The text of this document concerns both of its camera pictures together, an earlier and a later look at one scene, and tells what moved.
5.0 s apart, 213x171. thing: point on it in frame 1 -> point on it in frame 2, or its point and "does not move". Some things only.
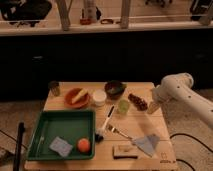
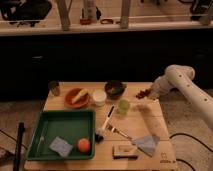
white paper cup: [99, 97] does not move
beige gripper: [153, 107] -> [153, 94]
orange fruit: [83, 145] does not move
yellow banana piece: [80, 95] does not move
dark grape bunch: [138, 102] -> [142, 93]
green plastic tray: [68, 125] does not move
